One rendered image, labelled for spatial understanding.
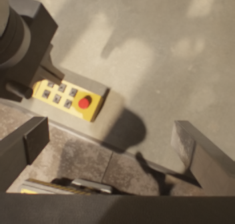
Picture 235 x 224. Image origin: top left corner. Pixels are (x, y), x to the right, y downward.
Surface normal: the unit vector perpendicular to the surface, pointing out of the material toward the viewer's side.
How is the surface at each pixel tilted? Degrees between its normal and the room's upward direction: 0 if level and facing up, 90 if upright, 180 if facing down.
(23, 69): 90
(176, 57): 0
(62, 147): 0
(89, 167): 0
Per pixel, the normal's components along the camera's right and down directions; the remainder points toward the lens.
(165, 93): -0.09, -0.14
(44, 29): 0.91, 0.39
